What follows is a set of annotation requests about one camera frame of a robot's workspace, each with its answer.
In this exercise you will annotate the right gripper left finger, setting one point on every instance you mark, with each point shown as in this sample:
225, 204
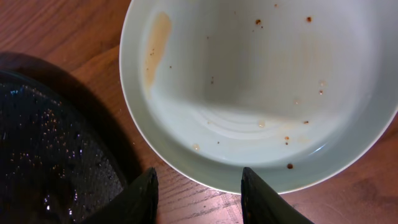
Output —
136, 204

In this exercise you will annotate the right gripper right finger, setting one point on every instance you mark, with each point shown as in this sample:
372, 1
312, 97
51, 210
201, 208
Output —
262, 205

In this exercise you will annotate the light blue plate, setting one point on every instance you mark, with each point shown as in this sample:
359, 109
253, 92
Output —
295, 90

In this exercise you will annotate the black round tray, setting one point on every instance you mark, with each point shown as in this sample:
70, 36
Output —
54, 167

